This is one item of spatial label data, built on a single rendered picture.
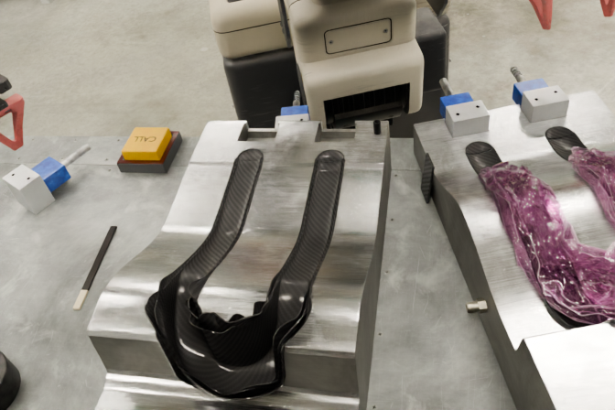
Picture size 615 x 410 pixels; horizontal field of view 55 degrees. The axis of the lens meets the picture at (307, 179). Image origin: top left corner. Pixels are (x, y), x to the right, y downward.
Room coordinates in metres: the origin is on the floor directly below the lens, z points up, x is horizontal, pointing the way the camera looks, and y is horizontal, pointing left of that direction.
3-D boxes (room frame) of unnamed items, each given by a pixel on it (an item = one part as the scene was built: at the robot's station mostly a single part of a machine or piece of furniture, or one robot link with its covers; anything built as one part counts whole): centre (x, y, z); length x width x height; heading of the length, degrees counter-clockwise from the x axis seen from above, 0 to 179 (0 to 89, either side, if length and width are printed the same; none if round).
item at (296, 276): (0.44, 0.06, 0.92); 0.35 x 0.16 x 0.09; 163
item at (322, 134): (0.62, -0.05, 0.87); 0.05 x 0.05 x 0.04; 73
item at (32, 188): (0.73, 0.38, 0.83); 0.13 x 0.05 x 0.05; 135
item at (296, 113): (0.75, 0.00, 0.83); 0.13 x 0.05 x 0.05; 171
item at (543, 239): (0.40, -0.28, 0.90); 0.26 x 0.18 x 0.08; 0
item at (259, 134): (0.65, 0.05, 0.87); 0.05 x 0.05 x 0.04; 73
